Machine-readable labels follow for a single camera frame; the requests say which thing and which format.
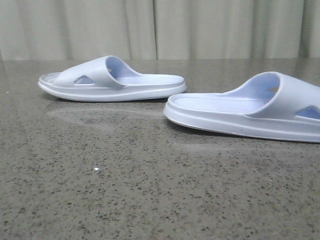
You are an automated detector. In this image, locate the light blue slipper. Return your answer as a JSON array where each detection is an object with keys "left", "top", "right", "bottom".
[
  {"left": 38, "top": 55, "right": 187, "bottom": 102},
  {"left": 164, "top": 71, "right": 320, "bottom": 143}
]

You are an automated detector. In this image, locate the pale green curtain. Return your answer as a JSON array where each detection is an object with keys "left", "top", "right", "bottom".
[{"left": 0, "top": 0, "right": 320, "bottom": 60}]

